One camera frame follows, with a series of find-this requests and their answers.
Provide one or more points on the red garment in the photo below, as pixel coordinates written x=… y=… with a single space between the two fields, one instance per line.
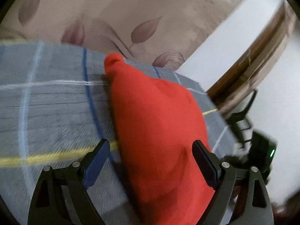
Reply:
x=154 y=121

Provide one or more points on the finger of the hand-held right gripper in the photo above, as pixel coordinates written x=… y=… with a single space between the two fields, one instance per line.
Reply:
x=238 y=116

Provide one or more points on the grey plaid bed sheet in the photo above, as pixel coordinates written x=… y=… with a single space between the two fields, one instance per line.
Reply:
x=54 y=112

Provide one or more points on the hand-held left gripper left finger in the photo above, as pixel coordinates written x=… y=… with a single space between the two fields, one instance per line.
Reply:
x=97 y=163

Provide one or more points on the brown wooden bed frame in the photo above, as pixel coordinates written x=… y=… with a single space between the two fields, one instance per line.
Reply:
x=257 y=63

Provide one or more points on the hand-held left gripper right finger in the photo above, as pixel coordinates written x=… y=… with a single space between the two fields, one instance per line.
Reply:
x=206 y=166

